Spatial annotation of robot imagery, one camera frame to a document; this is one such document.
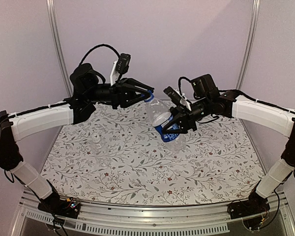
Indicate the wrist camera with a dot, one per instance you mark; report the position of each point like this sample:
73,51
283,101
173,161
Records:
177,98
120,67

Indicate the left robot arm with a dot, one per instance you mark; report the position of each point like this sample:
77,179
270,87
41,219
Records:
89,88

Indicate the clear empty plastic bottle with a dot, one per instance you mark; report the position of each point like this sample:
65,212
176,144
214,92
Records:
99,148

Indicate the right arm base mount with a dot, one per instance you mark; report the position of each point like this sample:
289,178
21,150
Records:
248,206

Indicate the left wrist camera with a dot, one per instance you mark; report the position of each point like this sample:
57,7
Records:
120,67

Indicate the aluminium front frame rail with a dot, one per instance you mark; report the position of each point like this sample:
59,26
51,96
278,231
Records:
106,219

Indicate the blue label plastic bottle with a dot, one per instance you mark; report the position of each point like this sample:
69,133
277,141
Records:
159,115

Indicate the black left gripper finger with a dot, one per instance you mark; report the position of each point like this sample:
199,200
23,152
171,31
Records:
136,86
131,98

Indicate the blue bottle cap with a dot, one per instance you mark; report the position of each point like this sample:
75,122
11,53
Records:
149,97

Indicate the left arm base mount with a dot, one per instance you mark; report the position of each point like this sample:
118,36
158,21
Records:
70,207

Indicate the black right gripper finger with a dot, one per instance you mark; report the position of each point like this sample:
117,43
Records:
171,130
166,118

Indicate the floral patterned table mat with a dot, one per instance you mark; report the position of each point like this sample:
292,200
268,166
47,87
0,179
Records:
218,163

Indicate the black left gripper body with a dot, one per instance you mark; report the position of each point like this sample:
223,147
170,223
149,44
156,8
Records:
116,96

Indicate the right aluminium corner post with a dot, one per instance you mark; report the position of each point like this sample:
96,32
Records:
249,43

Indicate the aluminium corner post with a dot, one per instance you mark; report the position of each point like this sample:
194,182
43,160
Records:
57,44
249,43

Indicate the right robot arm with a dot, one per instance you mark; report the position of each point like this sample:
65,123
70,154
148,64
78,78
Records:
233,103

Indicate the left aluminium corner post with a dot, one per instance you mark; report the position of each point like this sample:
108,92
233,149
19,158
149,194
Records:
57,44

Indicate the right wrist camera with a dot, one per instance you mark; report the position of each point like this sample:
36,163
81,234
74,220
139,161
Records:
177,98

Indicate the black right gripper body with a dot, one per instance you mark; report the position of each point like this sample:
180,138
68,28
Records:
189,117

